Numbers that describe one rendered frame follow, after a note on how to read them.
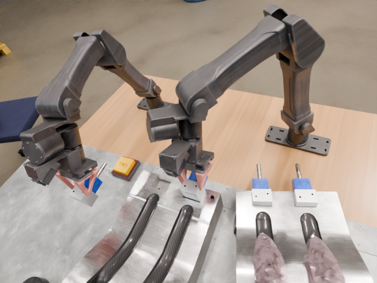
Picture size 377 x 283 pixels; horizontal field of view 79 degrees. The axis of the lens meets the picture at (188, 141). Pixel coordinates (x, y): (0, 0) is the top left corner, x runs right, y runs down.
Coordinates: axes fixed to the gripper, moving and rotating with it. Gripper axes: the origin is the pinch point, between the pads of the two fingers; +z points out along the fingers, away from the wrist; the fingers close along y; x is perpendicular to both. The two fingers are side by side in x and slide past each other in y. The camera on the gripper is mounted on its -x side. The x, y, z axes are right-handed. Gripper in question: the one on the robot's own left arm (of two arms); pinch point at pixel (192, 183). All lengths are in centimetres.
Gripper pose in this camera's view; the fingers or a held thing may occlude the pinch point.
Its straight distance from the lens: 62.4
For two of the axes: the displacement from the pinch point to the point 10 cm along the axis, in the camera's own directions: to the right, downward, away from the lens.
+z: 0.4, 9.0, 4.3
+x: 4.7, -4.0, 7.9
